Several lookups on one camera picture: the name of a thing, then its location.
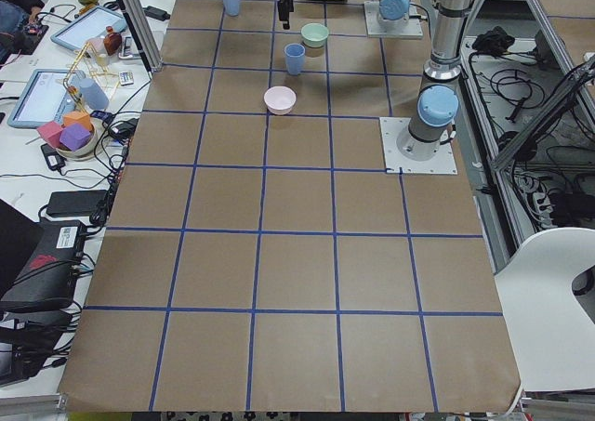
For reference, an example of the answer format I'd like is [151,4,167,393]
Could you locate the blue cup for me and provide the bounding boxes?
[222,0,241,17]
[284,43,306,75]

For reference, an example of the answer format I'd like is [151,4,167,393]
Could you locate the green bowl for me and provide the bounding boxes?
[300,22,329,48]

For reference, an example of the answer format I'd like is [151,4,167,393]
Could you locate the pink bowl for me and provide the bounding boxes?
[263,86,297,115]

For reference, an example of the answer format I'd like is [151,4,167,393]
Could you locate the small remote control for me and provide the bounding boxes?
[118,71,135,86]

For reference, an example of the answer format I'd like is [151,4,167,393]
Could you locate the brown glass bottle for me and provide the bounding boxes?
[103,26,123,56]

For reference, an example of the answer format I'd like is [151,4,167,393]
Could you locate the far tablet in blue case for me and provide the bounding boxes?
[50,6,127,50]

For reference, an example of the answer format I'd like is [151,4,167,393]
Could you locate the tablet in blue case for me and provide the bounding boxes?
[50,6,127,50]
[7,69,76,128]

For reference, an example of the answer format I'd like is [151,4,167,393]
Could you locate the wooden balance toy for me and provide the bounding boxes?
[62,41,119,111]

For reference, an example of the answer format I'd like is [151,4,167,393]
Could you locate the black cloth bundle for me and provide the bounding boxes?
[471,26,515,57]

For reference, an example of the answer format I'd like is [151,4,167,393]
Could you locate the light blue bottle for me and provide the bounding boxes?
[80,77,109,111]

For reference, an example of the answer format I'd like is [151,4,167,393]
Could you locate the orange foam cube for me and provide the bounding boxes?
[62,111,93,132]

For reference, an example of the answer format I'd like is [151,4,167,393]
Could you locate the beige bowl of foam blocks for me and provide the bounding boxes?
[56,126,98,160]

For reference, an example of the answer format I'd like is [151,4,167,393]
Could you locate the purple foam cube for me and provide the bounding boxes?
[59,123,92,151]

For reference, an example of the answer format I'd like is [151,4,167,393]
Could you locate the near tablet in blue case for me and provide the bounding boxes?
[7,69,76,128]

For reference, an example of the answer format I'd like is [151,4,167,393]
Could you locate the pink foam cube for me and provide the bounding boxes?
[37,121,63,149]

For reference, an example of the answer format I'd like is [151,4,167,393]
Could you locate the black laptop charger brick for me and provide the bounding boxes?
[40,143,65,171]

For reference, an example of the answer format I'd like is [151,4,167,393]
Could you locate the black power adapter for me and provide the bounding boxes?
[46,190,107,217]

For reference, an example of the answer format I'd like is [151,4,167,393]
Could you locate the black electronics box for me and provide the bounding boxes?
[1,219,85,313]

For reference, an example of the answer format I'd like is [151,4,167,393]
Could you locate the white chair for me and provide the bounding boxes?
[496,228,594,392]

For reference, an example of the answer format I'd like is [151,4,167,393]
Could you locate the aluminium frame post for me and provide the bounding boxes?
[116,0,163,73]

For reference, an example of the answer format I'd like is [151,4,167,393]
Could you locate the right aluminium frame strut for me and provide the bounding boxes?
[491,56,594,172]

